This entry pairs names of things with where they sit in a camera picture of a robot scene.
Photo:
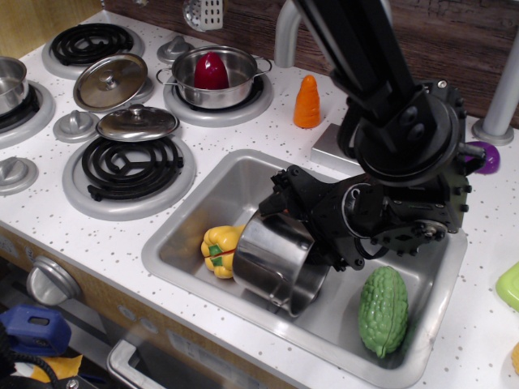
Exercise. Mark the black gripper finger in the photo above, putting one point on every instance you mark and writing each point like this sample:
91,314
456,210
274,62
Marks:
273,204

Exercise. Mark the grey oven dial knob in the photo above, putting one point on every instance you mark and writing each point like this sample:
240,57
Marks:
50,284

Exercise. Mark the grey stove knob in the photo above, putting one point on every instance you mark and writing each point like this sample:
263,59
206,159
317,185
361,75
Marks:
76,127
170,51
17,174

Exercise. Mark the green toy bitter gourd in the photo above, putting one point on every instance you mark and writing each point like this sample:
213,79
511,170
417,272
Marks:
383,311

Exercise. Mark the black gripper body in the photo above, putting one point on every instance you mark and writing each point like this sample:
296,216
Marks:
319,207

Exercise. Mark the silver toy faucet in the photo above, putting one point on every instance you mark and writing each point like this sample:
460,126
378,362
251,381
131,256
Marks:
326,150

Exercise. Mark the small steel pot lid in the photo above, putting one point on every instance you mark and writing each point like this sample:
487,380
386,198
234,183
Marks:
137,123

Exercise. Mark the silver toy sink basin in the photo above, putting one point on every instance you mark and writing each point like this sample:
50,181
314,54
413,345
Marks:
328,328

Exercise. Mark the yellow cloth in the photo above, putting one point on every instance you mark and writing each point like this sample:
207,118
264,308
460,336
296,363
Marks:
63,367

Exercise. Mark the grey stove knob back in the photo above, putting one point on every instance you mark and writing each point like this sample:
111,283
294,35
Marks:
170,51

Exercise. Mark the grey stove knob middle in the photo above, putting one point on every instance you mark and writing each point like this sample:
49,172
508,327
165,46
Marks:
76,127

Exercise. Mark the purple toy eggplant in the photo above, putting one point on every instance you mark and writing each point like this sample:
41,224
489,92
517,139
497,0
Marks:
492,164

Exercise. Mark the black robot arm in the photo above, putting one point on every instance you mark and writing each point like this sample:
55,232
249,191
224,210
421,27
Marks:
408,137

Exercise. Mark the silver oven door handle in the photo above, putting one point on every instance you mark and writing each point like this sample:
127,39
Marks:
136,367

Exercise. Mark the front black coil burner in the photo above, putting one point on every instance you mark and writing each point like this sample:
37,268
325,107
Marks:
117,181

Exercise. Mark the steel pot with handles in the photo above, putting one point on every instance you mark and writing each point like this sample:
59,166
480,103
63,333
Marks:
243,70

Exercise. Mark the large steel pot lid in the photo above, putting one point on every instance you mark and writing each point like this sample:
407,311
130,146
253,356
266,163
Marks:
110,82

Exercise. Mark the orange toy carrot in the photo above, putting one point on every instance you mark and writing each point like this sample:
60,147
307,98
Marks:
307,105

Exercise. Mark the grey post with base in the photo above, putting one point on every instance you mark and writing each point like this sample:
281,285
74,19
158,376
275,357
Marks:
495,128

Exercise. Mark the grey stove knob front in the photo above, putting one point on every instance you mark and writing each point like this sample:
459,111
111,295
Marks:
17,174

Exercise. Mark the back left coil burner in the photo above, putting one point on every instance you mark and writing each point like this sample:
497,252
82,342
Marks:
72,51

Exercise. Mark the hanging metal grater utensil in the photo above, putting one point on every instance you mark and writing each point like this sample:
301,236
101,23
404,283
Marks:
204,15

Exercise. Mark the red toy pepper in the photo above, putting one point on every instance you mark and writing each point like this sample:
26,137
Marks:
210,73

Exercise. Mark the yellow toy bell pepper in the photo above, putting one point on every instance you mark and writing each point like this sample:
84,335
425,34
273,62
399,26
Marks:
218,247

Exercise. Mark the blue clamp tool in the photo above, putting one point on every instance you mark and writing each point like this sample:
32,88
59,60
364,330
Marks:
36,331

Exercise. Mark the lime green toy item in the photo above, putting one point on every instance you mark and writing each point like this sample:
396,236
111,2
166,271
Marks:
507,287

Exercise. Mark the yellow toy at right edge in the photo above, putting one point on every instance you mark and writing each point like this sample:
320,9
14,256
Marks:
515,358

